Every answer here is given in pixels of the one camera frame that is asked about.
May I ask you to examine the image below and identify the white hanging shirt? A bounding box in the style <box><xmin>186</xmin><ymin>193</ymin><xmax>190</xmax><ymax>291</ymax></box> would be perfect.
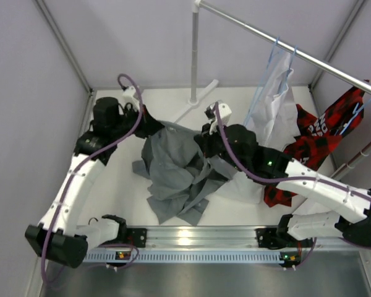
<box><xmin>215</xmin><ymin>48</ymin><xmax>301</xmax><ymax>204</ymax></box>

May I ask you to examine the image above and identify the light blue hanger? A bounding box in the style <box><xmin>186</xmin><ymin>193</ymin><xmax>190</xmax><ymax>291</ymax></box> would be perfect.
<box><xmin>243</xmin><ymin>36</ymin><xmax>280</xmax><ymax>126</ymax></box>

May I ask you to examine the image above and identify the aluminium mounting rail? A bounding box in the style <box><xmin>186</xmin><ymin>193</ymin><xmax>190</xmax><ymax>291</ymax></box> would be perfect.
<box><xmin>123</xmin><ymin>225</ymin><xmax>371</xmax><ymax>248</ymax></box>

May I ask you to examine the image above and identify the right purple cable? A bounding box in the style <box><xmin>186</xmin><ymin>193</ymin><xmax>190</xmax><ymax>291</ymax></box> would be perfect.
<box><xmin>213</xmin><ymin>101</ymin><xmax>371</xmax><ymax>273</ymax></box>

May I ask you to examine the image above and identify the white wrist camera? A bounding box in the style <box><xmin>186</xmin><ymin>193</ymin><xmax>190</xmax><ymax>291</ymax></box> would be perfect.
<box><xmin>122</xmin><ymin>86</ymin><xmax>140</xmax><ymax>108</ymax></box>
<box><xmin>205</xmin><ymin>101</ymin><xmax>232</xmax><ymax>135</ymax></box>

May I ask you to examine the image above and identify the blue hanger under red shirt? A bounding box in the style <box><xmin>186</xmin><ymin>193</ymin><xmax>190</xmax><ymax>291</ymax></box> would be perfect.
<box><xmin>339</xmin><ymin>97</ymin><xmax>371</xmax><ymax>135</ymax></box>

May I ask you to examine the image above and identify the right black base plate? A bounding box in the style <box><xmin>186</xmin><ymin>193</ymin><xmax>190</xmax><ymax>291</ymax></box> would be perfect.
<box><xmin>255</xmin><ymin>228</ymin><xmax>283</xmax><ymax>250</ymax></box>

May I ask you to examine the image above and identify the blue hanger under white shirt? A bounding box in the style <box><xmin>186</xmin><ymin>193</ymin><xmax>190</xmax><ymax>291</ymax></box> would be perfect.
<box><xmin>288</xmin><ymin>46</ymin><xmax>298</xmax><ymax>75</ymax></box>

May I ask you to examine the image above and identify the grey button shirt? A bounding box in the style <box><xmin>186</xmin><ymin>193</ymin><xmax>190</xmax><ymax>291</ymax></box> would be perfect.
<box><xmin>132</xmin><ymin>122</ymin><xmax>236</xmax><ymax>226</ymax></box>

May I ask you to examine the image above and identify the slotted grey cable duct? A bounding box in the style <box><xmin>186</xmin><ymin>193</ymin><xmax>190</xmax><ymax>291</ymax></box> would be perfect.
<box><xmin>83</xmin><ymin>249</ymin><xmax>284</xmax><ymax>264</ymax></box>

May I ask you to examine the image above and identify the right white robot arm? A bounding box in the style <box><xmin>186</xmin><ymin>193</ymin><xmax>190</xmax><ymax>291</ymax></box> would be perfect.
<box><xmin>194</xmin><ymin>124</ymin><xmax>371</xmax><ymax>249</ymax></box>

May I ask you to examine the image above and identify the red black plaid shirt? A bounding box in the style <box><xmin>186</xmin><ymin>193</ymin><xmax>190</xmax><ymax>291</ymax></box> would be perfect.
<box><xmin>263</xmin><ymin>86</ymin><xmax>366</xmax><ymax>209</ymax></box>

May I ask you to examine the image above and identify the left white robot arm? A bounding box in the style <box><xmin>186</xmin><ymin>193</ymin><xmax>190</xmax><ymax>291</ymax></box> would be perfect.
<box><xmin>25</xmin><ymin>97</ymin><xmax>164</xmax><ymax>268</ymax></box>

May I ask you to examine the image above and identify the white rack foot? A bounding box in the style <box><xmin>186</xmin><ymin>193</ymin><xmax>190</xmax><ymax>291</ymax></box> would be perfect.
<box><xmin>171</xmin><ymin>79</ymin><xmax>219</xmax><ymax>123</ymax></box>

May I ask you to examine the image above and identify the white rack upright post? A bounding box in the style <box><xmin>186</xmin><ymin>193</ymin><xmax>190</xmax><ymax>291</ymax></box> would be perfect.
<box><xmin>190</xmin><ymin>1</ymin><xmax>200</xmax><ymax>95</ymax></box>

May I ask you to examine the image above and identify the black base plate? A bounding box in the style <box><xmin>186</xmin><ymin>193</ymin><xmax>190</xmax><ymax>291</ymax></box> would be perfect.
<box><xmin>124</xmin><ymin>228</ymin><xmax>147</xmax><ymax>248</ymax></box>
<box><xmin>255</xmin><ymin>228</ymin><xmax>283</xmax><ymax>250</ymax></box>

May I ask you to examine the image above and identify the silver clothes rack rail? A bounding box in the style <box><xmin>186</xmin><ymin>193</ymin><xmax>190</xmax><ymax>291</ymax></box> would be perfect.
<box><xmin>194</xmin><ymin>1</ymin><xmax>371</xmax><ymax>94</ymax></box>

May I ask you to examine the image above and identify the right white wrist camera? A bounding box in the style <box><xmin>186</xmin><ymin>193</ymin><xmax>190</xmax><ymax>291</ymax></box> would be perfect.
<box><xmin>205</xmin><ymin>101</ymin><xmax>232</xmax><ymax>135</ymax></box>

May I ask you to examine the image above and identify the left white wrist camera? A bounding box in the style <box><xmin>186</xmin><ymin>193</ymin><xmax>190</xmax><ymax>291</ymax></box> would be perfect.
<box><xmin>122</xmin><ymin>86</ymin><xmax>140</xmax><ymax>108</ymax></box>

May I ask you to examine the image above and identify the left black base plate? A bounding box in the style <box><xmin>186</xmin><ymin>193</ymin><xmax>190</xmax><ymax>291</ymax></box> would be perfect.
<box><xmin>124</xmin><ymin>228</ymin><xmax>147</xmax><ymax>248</ymax></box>

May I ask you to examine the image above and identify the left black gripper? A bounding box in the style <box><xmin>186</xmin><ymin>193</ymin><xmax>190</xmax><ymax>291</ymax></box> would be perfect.
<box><xmin>109</xmin><ymin>102</ymin><xmax>163</xmax><ymax>140</ymax></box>

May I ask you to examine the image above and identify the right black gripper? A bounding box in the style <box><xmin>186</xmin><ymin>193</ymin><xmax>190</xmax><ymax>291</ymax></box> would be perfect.
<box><xmin>195</xmin><ymin>119</ymin><xmax>247</xmax><ymax>173</ymax></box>

